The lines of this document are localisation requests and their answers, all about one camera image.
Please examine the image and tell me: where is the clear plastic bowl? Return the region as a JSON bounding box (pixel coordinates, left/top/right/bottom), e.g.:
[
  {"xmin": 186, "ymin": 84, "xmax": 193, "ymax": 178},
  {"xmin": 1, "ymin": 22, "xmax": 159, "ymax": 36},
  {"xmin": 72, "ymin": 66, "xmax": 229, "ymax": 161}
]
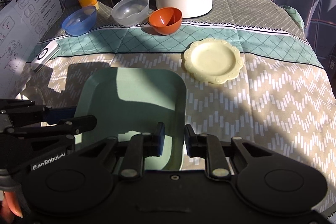
[{"xmin": 111, "ymin": 0, "xmax": 149, "ymax": 27}]

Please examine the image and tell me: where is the patterned quilted table cloth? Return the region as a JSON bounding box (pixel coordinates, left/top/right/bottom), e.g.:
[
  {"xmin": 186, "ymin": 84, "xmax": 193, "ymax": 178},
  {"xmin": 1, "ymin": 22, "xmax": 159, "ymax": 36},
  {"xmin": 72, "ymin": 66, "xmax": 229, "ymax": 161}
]
[{"xmin": 17, "ymin": 0, "xmax": 335, "ymax": 221}]

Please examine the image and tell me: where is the small orange bowl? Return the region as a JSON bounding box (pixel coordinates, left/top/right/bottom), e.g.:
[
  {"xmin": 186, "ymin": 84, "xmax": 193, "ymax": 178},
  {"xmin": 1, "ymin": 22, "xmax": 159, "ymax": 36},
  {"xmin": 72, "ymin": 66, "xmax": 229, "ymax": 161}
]
[{"xmin": 149, "ymin": 7, "xmax": 182, "ymax": 35}]

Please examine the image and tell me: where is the white round-dial device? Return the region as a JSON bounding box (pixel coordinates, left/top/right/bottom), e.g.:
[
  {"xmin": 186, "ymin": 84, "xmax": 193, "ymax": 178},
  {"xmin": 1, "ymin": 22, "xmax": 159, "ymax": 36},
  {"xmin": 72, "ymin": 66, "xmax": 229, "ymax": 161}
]
[{"xmin": 30, "ymin": 40, "xmax": 60, "ymax": 72}]

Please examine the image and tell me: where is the person's hand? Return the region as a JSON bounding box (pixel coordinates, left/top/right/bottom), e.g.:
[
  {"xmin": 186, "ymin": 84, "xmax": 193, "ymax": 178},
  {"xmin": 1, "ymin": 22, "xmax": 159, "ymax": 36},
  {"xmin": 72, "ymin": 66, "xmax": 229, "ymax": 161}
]
[{"xmin": 1, "ymin": 192, "xmax": 23, "ymax": 223}]

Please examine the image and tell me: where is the green square plate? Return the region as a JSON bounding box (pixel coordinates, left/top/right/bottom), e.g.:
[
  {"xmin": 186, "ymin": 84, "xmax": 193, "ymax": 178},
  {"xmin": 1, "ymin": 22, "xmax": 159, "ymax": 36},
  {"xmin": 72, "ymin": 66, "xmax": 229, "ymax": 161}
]
[{"xmin": 75, "ymin": 68, "xmax": 186, "ymax": 170}]

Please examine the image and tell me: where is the large white round plate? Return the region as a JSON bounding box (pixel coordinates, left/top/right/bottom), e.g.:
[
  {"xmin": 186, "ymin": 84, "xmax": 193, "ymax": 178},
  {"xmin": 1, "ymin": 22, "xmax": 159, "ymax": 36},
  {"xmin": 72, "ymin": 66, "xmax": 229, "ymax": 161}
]
[{"xmin": 15, "ymin": 86, "xmax": 46, "ymax": 105}]

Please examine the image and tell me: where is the small yellow scalloped plate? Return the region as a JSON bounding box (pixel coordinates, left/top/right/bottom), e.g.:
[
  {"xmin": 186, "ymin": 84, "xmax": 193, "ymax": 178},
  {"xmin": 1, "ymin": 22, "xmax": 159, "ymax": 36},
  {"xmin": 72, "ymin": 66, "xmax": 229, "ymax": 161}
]
[{"xmin": 183, "ymin": 38, "xmax": 244, "ymax": 85}]

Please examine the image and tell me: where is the blue plastic bowl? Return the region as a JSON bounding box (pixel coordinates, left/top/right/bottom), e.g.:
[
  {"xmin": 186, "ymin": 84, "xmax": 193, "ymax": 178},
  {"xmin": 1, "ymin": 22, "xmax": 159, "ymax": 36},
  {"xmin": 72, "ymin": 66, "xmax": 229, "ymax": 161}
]
[{"xmin": 62, "ymin": 6, "xmax": 97, "ymax": 36}]

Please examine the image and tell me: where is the white printed cardboard box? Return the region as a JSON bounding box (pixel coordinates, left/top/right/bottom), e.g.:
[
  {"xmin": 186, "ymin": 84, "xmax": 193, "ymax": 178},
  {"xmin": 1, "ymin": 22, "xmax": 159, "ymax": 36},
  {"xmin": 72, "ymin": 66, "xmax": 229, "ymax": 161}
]
[{"xmin": 1, "ymin": 0, "xmax": 62, "ymax": 98}]

